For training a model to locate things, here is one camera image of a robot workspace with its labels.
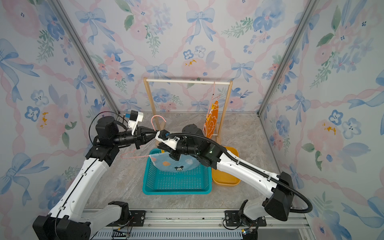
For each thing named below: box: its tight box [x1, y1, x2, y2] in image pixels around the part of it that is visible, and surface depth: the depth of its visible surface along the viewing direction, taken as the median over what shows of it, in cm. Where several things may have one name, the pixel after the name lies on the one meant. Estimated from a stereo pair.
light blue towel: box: [149, 152, 200, 172], surface depth 80 cm
